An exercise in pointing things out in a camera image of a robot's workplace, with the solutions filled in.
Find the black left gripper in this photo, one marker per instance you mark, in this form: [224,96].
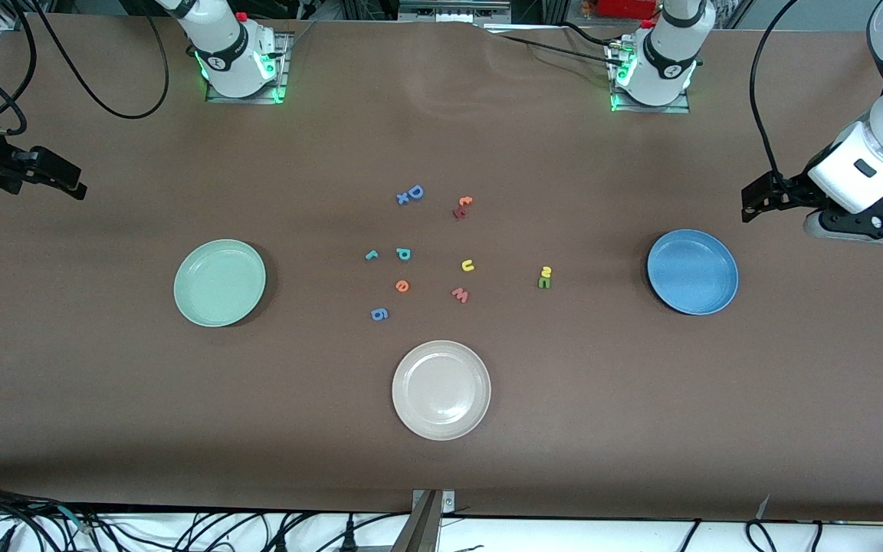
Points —
[792,189]

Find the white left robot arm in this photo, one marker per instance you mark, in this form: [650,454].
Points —
[664,54]

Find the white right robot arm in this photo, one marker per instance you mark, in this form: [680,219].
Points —
[227,54]

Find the blue round plate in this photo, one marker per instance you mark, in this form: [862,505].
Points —
[693,272]

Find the pale green round plate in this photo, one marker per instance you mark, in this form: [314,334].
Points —
[219,284]

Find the red box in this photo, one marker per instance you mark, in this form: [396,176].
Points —
[625,8]

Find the white paper tag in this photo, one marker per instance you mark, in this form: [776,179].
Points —
[764,506]

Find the pink red foam letter w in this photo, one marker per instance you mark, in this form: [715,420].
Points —
[460,294]

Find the blue foam letter D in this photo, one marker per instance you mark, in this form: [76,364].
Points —
[415,192]

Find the grey metal rack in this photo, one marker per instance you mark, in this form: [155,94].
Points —
[453,9]

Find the blue foam letter g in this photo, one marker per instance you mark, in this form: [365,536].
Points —
[379,313]

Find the beige round plate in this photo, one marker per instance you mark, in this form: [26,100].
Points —
[441,391]

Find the black power plug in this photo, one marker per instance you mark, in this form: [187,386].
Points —
[349,537]

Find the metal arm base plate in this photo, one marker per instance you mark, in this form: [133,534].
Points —
[679,109]
[282,77]

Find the aluminium corner post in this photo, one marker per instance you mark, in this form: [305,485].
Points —
[8,21]

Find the aluminium frame beam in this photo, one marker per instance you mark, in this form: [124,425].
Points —
[422,529]

